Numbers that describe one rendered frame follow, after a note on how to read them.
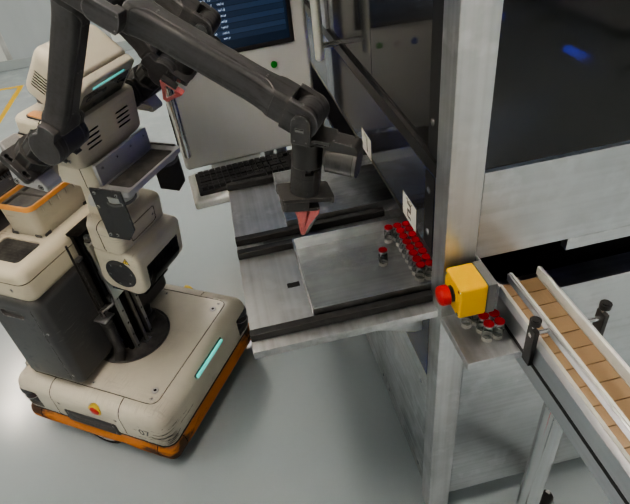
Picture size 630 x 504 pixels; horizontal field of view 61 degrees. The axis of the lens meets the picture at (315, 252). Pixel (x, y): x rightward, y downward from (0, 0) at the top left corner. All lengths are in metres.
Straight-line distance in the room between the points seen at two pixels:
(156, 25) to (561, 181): 0.76
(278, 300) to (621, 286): 0.77
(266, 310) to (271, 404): 0.97
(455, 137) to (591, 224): 0.39
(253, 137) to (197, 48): 1.01
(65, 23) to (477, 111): 0.72
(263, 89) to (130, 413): 1.30
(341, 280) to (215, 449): 1.03
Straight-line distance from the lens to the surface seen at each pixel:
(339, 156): 0.94
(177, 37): 0.97
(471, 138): 0.93
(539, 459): 1.32
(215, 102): 1.87
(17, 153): 1.37
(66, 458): 2.28
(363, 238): 1.35
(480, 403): 1.47
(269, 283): 1.26
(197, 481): 2.03
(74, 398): 2.07
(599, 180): 1.12
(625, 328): 1.50
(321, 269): 1.27
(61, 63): 1.15
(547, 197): 1.08
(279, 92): 0.91
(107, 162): 1.49
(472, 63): 0.87
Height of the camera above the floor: 1.71
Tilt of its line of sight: 39 degrees down
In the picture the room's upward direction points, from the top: 8 degrees counter-clockwise
